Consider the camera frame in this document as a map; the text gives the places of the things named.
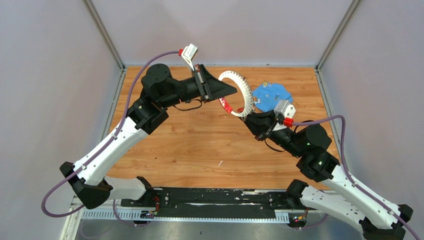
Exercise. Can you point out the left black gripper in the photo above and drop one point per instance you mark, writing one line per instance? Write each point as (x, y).
(211, 88)

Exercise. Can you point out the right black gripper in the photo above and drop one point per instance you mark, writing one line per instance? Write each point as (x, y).
(262, 124)

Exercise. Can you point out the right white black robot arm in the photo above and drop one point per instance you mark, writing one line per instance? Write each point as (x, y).
(375, 217)

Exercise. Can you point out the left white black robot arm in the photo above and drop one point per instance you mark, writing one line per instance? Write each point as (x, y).
(88, 176)

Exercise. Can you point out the blue folded cloth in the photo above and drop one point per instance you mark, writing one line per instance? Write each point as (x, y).
(267, 95)

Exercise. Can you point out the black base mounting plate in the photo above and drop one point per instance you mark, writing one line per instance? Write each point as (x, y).
(215, 203)

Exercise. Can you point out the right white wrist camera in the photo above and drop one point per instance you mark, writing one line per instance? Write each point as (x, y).
(284, 113)

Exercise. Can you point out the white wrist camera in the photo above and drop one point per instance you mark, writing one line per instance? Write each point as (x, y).
(284, 113)
(188, 54)

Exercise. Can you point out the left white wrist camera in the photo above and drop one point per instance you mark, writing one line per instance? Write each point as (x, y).
(188, 54)

